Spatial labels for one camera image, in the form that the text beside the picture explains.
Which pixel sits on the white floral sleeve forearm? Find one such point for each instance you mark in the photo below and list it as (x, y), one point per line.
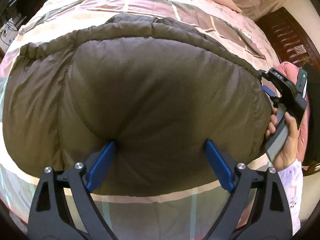
(292, 181)

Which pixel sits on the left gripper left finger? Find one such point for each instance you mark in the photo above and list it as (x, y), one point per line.
(50, 217)

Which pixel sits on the brown puffer jacket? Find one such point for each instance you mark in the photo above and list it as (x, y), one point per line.
(156, 87)

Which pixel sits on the dark cabinet with appliances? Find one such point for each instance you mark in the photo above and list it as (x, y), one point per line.
(15, 13)

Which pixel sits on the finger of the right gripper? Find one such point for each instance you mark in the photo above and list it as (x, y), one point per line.
(268, 91)

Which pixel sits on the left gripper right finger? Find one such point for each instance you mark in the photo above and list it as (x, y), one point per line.
(257, 207)

